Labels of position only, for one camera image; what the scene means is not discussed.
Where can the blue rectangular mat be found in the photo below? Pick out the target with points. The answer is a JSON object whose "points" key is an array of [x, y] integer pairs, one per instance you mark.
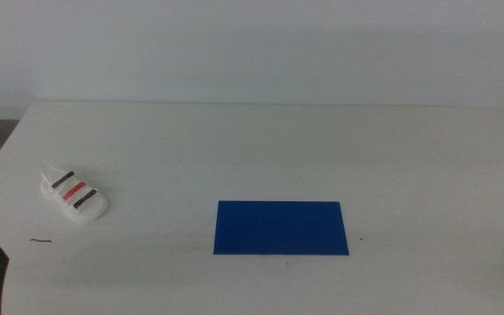
{"points": [[280, 228]]}

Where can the small dark thread scrap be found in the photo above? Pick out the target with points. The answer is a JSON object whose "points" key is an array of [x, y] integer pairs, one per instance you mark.
{"points": [[41, 240]]}

